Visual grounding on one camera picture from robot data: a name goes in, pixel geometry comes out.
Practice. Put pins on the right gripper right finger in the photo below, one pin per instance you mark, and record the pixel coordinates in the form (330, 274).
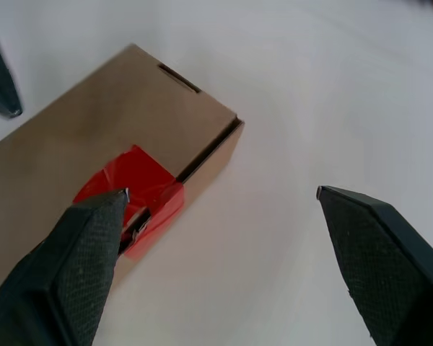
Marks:
(389, 274)

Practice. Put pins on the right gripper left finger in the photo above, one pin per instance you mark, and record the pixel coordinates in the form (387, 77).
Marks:
(57, 274)

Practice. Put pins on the brown cardboard box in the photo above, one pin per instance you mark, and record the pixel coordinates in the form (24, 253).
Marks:
(94, 119)

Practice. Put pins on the red tape patch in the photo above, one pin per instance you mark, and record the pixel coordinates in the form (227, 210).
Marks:
(144, 173)

